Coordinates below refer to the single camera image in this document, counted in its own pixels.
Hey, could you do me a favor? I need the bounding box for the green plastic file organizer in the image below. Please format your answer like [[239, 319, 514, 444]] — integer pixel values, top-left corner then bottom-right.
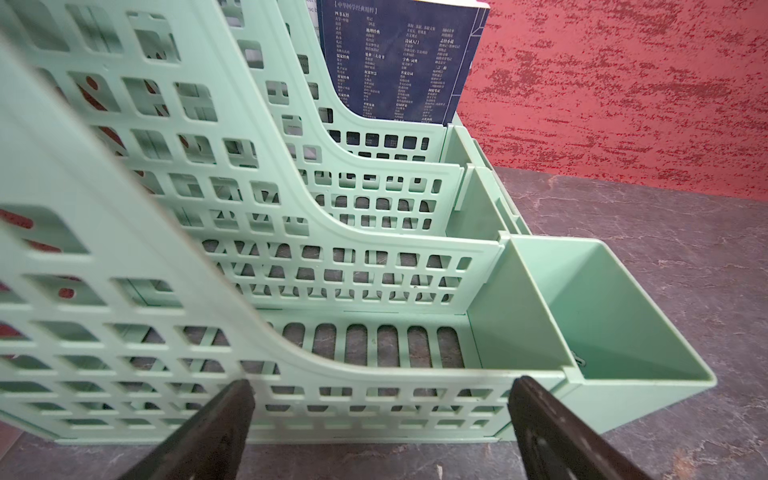
[[1, 1, 716, 444]]

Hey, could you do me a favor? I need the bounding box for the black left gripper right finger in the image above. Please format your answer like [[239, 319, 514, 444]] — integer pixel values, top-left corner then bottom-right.
[[507, 376, 649, 479]]

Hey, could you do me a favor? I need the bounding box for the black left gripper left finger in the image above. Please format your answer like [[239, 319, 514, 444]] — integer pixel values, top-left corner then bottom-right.
[[122, 380, 255, 479]]

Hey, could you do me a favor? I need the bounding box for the dark blue book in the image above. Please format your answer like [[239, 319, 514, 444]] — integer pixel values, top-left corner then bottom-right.
[[317, 0, 490, 125]]

